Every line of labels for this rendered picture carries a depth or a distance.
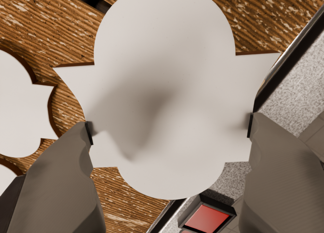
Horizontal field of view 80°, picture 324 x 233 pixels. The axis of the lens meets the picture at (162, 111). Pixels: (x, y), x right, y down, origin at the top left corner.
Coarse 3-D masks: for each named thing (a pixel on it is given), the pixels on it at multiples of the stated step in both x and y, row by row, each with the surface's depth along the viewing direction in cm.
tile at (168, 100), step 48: (144, 0) 9; (192, 0) 9; (96, 48) 10; (144, 48) 10; (192, 48) 10; (96, 96) 11; (144, 96) 11; (192, 96) 11; (240, 96) 11; (96, 144) 13; (144, 144) 13; (192, 144) 13; (240, 144) 13; (144, 192) 15; (192, 192) 15
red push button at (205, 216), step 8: (200, 208) 33; (208, 208) 33; (192, 216) 34; (200, 216) 34; (208, 216) 34; (216, 216) 34; (224, 216) 34; (192, 224) 35; (200, 224) 35; (208, 224) 35; (216, 224) 35; (208, 232) 36
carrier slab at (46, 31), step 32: (0, 0) 19; (32, 0) 20; (64, 0) 20; (0, 32) 21; (32, 32) 21; (64, 32) 21; (96, 32) 21; (32, 64) 22; (64, 96) 24; (64, 128) 26; (32, 160) 28; (128, 192) 31; (128, 224) 34
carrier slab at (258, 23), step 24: (216, 0) 20; (240, 0) 20; (264, 0) 20; (288, 0) 20; (312, 0) 20; (240, 24) 21; (264, 24) 21; (288, 24) 21; (240, 48) 22; (264, 48) 22
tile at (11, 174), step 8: (0, 160) 27; (0, 168) 27; (8, 168) 27; (16, 168) 28; (0, 176) 27; (8, 176) 28; (16, 176) 28; (0, 184) 28; (8, 184) 28; (0, 192) 29
